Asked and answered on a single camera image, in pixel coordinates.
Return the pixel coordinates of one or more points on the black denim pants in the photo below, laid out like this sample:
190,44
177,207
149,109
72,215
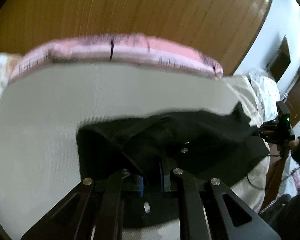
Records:
205,144

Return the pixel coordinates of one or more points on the beige textured bed mat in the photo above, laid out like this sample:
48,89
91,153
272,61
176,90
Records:
40,115

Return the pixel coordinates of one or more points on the pink striped pillow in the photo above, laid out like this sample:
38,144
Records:
127,48

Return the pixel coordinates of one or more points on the person's right hand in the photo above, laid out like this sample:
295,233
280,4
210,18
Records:
294,145

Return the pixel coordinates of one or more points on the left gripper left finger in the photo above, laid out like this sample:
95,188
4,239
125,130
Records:
139,185

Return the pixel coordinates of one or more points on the white patterned blanket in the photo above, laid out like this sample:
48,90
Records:
267,93

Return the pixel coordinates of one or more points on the wooden headboard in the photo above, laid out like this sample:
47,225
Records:
222,29

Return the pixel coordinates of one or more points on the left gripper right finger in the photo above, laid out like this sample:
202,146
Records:
166,180

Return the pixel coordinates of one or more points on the brown wooden door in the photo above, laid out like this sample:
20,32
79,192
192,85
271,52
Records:
298,97

